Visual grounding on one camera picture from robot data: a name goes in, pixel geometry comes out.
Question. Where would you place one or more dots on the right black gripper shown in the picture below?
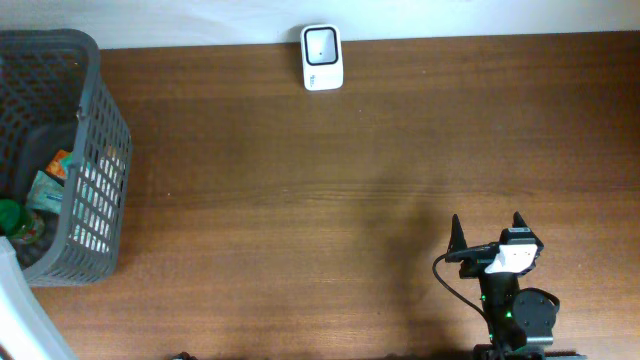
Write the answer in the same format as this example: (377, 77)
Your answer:
(476, 260)

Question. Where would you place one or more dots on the teal wipes packet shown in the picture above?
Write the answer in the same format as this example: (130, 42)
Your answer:
(45, 194)

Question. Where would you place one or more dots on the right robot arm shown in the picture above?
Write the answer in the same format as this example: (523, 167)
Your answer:
(520, 321)

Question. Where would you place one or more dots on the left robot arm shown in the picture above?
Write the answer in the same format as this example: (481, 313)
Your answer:
(27, 332)

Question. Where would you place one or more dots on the white barcode scanner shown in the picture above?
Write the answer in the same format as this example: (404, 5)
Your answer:
(322, 58)

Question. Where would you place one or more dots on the orange snack packet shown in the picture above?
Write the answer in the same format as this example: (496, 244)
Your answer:
(59, 165)

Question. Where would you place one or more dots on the grey plastic mesh basket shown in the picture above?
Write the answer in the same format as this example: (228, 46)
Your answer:
(53, 98)

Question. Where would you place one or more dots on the green bottle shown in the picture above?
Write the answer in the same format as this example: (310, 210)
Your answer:
(19, 224)

